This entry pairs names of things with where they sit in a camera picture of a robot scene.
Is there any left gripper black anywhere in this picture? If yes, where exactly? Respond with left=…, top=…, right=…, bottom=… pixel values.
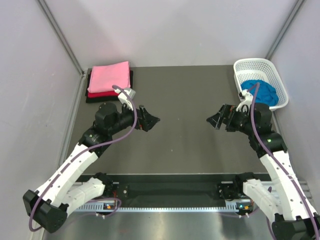
left=108, top=100, right=160, bottom=136

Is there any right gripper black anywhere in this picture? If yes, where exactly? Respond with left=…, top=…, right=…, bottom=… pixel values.
left=206, top=103, right=256, bottom=136

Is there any pink t shirt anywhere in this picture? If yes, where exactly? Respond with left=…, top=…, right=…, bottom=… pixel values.
left=87, top=61, right=131, bottom=94

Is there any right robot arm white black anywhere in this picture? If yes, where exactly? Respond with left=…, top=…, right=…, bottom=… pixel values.
left=206, top=103, right=320, bottom=240

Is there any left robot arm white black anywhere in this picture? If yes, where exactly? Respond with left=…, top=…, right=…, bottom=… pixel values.
left=22, top=102, right=160, bottom=233

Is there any folded black t shirt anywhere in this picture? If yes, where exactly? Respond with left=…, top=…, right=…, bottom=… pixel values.
left=85, top=68, right=118, bottom=104

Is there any folded red t shirt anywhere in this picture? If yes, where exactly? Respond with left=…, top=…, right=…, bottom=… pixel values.
left=87, top=91, right=119, bottom=99

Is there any blue t shirt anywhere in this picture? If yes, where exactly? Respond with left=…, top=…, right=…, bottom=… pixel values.
left=240, top=79, right=279, bottom=107

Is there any white plastic basket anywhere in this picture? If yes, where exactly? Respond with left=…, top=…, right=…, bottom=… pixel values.
left=233, top=58, right=289, bottom=112

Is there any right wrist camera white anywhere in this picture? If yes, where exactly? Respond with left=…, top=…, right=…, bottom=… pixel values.
left=236, top=89, right=253, bottom=114

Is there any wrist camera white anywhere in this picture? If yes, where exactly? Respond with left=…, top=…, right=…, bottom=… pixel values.
left=115, top=88, right=136, bottom=111
left=236, top=89, right=253, bottom=114

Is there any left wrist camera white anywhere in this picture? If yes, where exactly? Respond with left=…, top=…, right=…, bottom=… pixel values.
left=115, top=88, right=136, bottom=111

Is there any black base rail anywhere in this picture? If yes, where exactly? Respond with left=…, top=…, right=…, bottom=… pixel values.
left=74, top=174, right=281, bottom=208

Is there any grey slotted cable duct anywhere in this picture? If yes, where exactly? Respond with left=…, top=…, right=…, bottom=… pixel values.
left=75, top=200, right=254, bottom=213

